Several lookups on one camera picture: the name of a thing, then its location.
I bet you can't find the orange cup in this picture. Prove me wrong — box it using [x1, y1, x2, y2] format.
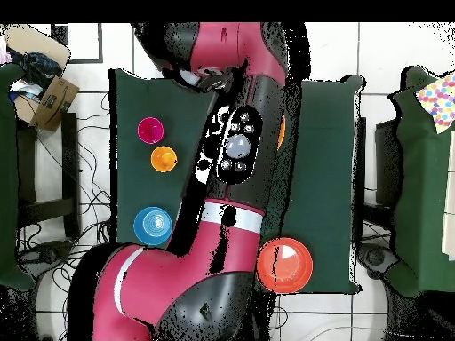
[149, 145, 179, 174]

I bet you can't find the large orange bowl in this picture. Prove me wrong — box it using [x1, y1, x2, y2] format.
[276, 114, 287, 150]

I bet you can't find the polka dot paper sheet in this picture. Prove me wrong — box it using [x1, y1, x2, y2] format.
[414, 72, 455, 135]

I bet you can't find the black computer tower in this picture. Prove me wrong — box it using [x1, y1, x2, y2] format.
[374, 118, 401, 207]

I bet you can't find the small blue bowl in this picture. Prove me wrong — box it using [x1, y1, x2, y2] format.
[132, 206, 174, 247]

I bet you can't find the pink cup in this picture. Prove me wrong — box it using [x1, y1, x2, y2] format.
[137, 116, 165, 146]

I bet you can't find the large red bowl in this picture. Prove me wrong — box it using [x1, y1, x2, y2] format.
[255, 236, 315, 295]

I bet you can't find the dark green tablecloth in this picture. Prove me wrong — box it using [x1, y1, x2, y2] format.
[108, 67, 367, 296]

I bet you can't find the black bench stand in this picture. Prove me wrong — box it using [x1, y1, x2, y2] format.
[15, 112, 82, 239]

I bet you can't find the grey black floor base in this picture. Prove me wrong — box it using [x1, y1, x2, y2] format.
[15, 239, 76, 278]
[355, 242, 399, 280]

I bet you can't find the cardboard box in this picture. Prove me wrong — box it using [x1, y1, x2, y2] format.
[4, 23, 82, 133]

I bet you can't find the green cloth covered table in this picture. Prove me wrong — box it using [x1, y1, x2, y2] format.
[388, 65, 455, 298]
[0, 62, 36, 292]

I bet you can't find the black plastic bag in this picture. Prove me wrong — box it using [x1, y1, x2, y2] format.
[19, 52, 66, 90]

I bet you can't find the tangle of floor cables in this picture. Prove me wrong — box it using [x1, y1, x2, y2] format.
[15, 91, 290, 331]

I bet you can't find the black metal frame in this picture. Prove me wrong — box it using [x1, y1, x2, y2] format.
[50, 22, 105, 66]

